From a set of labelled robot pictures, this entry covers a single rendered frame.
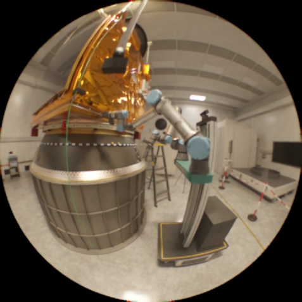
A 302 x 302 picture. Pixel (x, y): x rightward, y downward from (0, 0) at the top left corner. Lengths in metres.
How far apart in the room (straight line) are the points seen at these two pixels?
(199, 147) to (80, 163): 0.99
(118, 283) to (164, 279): 0.53
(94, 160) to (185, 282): 1.80
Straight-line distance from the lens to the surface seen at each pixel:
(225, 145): 6.15
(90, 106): 1.03
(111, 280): 1.59
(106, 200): 1.16
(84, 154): 1.09
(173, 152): 4.68
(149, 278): 1.57
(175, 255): 1.39
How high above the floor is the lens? 1.53
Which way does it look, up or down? 4 degrees down
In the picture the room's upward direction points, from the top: 3 degrees clockwise
